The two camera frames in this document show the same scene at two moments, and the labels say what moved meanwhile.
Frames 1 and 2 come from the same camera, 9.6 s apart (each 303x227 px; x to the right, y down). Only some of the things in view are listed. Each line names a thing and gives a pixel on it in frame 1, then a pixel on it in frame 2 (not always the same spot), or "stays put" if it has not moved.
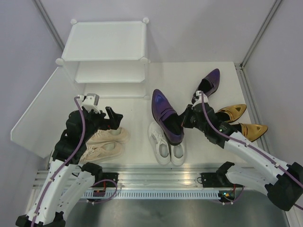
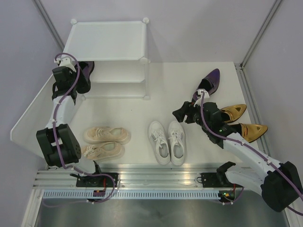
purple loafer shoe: x=167 y=117 -> x=84 y=84
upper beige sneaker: x=121 y=135 stays put
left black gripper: x=111 y=123 -> x=71 y=73
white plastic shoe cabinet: x=109 y=57 stays put
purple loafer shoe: x=209 y=84 stays put
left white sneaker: x=160 y=144 stays put
